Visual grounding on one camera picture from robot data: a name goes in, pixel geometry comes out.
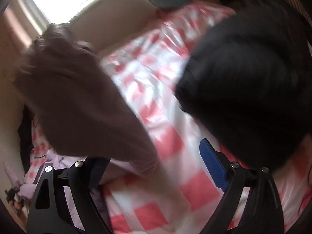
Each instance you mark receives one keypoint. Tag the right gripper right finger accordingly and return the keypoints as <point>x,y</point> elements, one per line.
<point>263,210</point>

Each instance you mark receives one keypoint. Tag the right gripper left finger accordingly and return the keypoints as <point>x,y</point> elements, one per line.
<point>49,212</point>

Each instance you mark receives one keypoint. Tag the lilac purple jacket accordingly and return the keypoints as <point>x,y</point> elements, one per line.
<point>83,113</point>

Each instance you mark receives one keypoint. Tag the pink checked plastic bed cover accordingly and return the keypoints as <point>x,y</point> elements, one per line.
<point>200,125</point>

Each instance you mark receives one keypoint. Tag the black puffer jacket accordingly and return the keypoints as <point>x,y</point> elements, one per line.
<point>248,81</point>

